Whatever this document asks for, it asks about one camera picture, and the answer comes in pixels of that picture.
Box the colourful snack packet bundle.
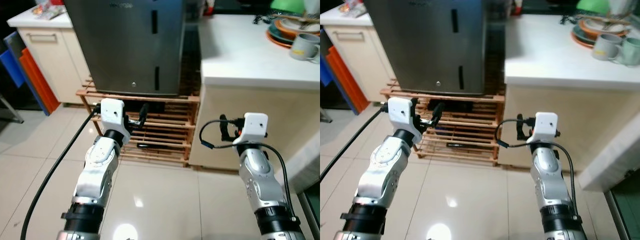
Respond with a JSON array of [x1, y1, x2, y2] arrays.
[[31, 1, 57, 16], [338, 1, 361, 15]]

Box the silver fridge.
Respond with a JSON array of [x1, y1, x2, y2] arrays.
[[364, 0, 488, 96], [64, 0, 186, 97]]

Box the wooden slatted pallet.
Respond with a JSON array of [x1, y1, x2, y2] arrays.
[[380, 80, 506, 167], [76, 75, 202, 168]]

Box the cream cabinet with white counter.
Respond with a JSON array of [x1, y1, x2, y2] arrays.
[[7, 5, 92, 106], [320, 4, 396, 103]]

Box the white kitchen island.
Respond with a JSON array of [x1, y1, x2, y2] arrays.
[[497, 14, 640, 193], [189, 14, 321, 195]]

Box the orange board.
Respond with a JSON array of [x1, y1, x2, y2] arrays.
[[325, 45, 372, 115], [19, 47, 62, 116]]

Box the orange plate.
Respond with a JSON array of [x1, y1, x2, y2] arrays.
[[266, 30, 296, 49], [571, 30, 598, 49]]

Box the teal plate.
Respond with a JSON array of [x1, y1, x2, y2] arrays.
[[572, 22, 601, 43], [267, 22, 301, 45]]

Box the grey mug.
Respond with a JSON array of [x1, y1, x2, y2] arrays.
[[290, 33, 321, 63], [593, 33, 623, 62]]

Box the orange bowl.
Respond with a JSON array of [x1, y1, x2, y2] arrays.
[[274, 17, 321, 37], [579, 19, 626, 38]]

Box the pale snack packet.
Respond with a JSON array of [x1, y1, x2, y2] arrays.
[[345, 6, 369, 19], [40, 7, 67, 21]]

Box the cream plate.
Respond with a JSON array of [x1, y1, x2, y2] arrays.
[[280, 15, 321, 32], [585, 16, 631, 33]]

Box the pale green mug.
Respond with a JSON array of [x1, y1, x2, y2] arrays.
[[614, 37, 640, 67]]

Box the green bowl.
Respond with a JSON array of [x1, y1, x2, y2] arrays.
[[270, 0, 306, 15], [576, 0, 612, 15]]

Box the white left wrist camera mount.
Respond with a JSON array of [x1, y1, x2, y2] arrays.
[[100, 98, 132, 136], [388, 97, 418, 136]]

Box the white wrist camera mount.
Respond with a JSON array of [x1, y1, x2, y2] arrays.
[[100, 98, 132, 136], [388, 97, 418, 136], [532, 112, 559, 143], [232, 112, 269, 146]]

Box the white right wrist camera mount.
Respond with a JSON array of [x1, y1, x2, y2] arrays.
[[232, 112, 269, 146], [532, 112, 559, 143]]

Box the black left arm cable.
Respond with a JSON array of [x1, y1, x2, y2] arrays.
[[20, 106, 102, 240], [320, 104, 391, 183]]

